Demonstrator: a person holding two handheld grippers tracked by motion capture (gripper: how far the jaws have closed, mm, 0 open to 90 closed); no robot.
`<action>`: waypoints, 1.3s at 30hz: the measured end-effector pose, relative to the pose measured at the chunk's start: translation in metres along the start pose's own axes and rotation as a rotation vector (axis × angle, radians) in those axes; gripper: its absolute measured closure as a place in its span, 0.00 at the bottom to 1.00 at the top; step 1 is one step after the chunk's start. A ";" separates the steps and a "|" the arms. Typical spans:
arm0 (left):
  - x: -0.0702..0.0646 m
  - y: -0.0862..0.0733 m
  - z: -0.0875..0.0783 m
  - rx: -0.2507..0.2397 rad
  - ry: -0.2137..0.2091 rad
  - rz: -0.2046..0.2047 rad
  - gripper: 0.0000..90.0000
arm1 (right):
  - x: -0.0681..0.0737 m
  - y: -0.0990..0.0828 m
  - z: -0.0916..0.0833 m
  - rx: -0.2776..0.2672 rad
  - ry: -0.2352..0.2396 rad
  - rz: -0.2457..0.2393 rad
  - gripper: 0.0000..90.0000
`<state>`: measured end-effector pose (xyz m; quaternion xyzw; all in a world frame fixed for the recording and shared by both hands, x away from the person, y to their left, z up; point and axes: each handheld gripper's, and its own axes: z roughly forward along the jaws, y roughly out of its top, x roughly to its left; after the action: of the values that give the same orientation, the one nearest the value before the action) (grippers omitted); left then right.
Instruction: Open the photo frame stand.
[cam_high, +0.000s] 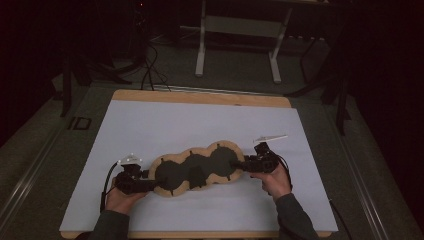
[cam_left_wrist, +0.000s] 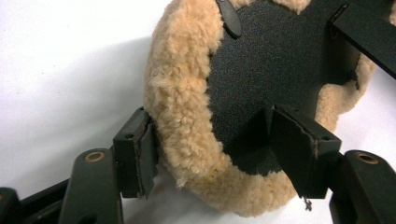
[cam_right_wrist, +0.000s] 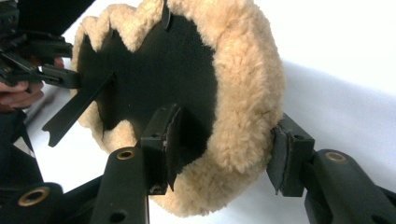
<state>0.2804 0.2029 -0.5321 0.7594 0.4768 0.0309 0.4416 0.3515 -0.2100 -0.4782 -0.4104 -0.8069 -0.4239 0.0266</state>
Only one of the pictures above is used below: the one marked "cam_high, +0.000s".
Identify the metal floor rail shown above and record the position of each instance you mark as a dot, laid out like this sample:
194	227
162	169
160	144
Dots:
363	186
30	173

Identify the black stand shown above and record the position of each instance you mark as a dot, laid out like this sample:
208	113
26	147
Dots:
66	93

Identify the person's left hand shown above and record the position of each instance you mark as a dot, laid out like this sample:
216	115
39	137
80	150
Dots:
121	201

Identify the wooden triple photo frame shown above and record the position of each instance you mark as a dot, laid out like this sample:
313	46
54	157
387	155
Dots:
173	173

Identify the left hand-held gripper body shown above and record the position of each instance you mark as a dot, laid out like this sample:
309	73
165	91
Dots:
130	180

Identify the white table mat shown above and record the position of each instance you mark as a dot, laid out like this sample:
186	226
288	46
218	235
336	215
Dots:
200	123

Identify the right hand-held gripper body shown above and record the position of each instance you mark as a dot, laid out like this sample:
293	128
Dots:
265	161

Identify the person's right hand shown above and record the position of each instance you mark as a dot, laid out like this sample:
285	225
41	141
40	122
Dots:
275	183

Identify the black tripod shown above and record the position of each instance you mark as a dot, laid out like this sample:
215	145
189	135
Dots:
340	110

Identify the white metal stand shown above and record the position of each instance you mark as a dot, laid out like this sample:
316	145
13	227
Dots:
200	63

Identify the wooden table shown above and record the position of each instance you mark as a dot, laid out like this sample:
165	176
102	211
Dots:
200	97

